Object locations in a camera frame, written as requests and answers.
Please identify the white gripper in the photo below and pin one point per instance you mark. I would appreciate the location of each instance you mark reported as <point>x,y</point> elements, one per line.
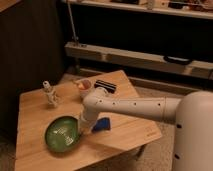
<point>86,124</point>

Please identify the green ceramic bowl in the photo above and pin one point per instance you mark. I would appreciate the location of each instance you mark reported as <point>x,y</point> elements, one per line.
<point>62,134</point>

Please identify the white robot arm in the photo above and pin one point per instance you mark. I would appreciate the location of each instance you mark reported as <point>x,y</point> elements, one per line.
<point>192,116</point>

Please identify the blue sponge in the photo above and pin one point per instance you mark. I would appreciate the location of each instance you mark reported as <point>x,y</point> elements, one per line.
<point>102,124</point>

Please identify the white cup with snack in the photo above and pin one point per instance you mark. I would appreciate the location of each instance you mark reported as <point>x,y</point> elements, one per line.
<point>84,86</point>

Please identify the small white figurine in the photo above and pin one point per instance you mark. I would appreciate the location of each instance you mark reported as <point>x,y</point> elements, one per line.
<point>51,94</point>

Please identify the wooden table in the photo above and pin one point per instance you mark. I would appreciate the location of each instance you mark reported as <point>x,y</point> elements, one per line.
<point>126,133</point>

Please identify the long wooden shelf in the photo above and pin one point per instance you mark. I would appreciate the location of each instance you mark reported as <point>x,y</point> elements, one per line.
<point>137,59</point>

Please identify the metal stand pole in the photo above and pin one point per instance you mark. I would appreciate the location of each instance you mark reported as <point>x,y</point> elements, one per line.
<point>75,37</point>

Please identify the black handle on shelf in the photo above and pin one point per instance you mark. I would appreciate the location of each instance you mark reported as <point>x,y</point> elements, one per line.
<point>177,61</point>

